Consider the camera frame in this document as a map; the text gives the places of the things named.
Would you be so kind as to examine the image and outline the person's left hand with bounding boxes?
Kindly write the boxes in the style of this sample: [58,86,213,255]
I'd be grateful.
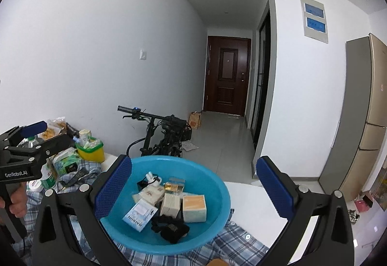
[9,182,28,218]

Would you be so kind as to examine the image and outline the grey gold refrigerator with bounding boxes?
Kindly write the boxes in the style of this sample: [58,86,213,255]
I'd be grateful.
[319,34,386,201]

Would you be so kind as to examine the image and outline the gold foil box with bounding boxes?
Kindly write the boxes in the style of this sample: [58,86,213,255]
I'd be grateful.
[164,177,186,193]

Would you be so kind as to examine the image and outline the yellow green plastic container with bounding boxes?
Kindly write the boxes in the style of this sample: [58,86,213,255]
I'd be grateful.
[75,137,105,163]

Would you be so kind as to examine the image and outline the snack bag of biscuits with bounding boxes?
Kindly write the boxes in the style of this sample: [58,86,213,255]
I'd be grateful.
[37,117,67,140]

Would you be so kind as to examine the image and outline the black folding bicycle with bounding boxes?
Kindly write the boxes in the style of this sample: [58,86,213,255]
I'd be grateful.
[117,105,192,158]

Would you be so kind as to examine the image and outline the blue plaid shirt cloth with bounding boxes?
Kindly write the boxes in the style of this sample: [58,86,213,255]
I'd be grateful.
[12,159,270,266]

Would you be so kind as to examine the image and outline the beige orange-top box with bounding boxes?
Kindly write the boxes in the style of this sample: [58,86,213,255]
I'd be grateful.
[182,195,207,223]

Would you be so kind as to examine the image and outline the dark brown entrance door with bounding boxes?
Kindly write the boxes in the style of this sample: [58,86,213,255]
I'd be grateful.
[203,36,251,116]

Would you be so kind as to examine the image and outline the green label water bottle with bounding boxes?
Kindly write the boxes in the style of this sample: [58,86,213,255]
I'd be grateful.
[18,135,56,189]

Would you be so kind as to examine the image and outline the white wall light switch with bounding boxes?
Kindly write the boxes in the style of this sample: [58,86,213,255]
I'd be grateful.
[140,50,147,60]

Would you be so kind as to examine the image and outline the cream small box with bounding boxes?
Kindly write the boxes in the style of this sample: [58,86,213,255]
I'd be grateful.
[160,193,180,218]

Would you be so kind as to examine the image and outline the wall electrical panel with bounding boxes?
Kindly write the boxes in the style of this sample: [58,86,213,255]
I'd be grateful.
[300,0,329,44]

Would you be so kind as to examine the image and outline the white soap packet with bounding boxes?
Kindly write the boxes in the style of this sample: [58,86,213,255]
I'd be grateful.
[132,185,165,206]

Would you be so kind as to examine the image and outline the paper on floor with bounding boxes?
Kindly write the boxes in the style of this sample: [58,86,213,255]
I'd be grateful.
[182,140,199,151]

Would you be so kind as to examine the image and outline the blue white Haison box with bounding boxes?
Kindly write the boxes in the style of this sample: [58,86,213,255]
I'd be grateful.
[122,199,158,232]

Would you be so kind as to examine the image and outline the blue plastic basin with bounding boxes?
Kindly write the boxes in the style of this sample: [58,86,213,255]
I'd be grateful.
[101,155,231,256]

